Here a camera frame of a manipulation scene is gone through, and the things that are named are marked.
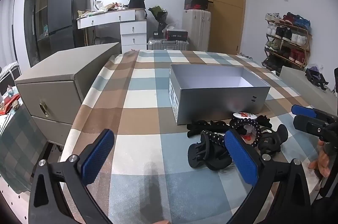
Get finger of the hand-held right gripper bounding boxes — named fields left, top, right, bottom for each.
left=293, top=114, right=328, bottom=138
left=291, top=105, right=330, bottom=122

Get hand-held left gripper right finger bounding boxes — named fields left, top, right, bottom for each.
left=224, top=129, right=317, bottom=224

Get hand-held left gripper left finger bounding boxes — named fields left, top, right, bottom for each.
left=29, top=129, right=115, bottom=224

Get red white plastic charm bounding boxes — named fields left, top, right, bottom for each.
left=242, top=125, right=255, bottom=140

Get black bead bracelet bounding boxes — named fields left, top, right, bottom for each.
left=229, top=118, right=263, bottom=148

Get small black hair clip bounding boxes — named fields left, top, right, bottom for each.
left=256, top=114, right=273, bottom=129

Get large black hair claw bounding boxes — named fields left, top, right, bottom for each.
left=187, top=131, right=233, bottom=171

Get silver cardboard box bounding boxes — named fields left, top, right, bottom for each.
left=168, top=63, right=271, bottom=125

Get person's right hand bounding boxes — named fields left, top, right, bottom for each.
left=308, top=139, right=330, bottom=177

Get grey box lid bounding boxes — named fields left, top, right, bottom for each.
left=279, top=66, right=337, bottom=108

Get purple black bag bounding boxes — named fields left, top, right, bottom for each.
left=305, top=67, right=329, bottom=91

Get round white printed badge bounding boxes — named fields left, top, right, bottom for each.
left=232, top=112, right=255, bottom=119

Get wooden shoe rack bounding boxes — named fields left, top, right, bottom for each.
left=263, top=13, right=312, bottom=71

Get grey drawer cabinet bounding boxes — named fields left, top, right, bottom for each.
left=14, top=42, right=121, bottom=146

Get person's dark clothing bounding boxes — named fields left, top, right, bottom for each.
left=312, top=176, right=338, bottom=224

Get rows of shoes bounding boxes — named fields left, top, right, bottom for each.
left=264, top=12, right=311, bottom=68

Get green checked blanket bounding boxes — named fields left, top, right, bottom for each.
left=0, top=102, right=49, bottom=194

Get white dressing table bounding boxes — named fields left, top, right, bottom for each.
left=76, top=9, right=147, bottom=54

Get silver suitcase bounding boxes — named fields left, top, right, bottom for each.
left=147, top=38, right=190, bottom=51

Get white suitcase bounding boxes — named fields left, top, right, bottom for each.
left=182, top=9, right=212, bottom=51

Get red black flat box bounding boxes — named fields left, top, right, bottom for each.
left=164, top=30, right=188, bottom=41

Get pile of cosmetics clutter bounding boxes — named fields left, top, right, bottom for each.
left=78, top=2, right=130, bottom=18

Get black fridge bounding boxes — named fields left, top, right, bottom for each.
left=47, top=0, right=89, bottom=54

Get black shoe box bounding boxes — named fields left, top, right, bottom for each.
left=183, top=0, right=212, bottom=11

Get dark wrapped bouquet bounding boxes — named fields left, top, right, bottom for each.
left=148, top=5, right=169, bottom=29

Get glass door cabinet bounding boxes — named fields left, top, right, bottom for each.
left=24, top=0, right=60, bottom=68

